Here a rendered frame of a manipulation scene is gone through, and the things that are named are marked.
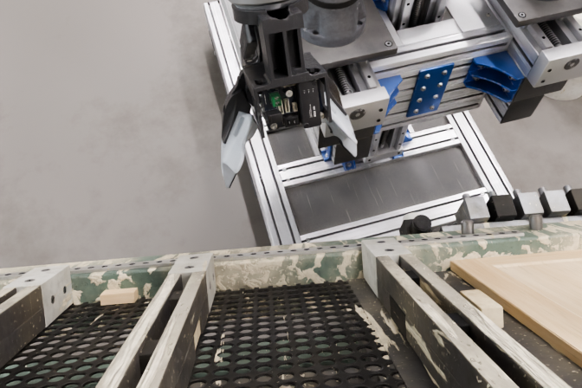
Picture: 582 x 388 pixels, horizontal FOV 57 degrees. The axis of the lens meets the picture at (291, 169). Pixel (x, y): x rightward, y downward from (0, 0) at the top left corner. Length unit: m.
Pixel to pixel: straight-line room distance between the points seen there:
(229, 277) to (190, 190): 1.16
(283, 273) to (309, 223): 0.81
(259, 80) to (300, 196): 1.37
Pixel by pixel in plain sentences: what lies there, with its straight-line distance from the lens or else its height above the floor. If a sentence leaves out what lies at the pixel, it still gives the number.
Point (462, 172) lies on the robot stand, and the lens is 2.01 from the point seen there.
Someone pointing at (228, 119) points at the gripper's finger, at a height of 1.39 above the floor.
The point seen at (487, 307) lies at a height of 1.14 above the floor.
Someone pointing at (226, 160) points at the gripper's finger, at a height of 1.36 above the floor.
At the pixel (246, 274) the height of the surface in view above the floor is 0.89.
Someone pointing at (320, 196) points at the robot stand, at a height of 0.21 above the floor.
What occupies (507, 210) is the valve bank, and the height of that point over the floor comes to 0.76.
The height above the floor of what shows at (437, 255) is 0.90.
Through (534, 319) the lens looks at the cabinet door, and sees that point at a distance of 0.79.
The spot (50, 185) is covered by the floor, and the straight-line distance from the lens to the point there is 2.33.
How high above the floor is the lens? 1.85
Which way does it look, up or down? 59 degrees down
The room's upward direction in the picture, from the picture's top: straight up
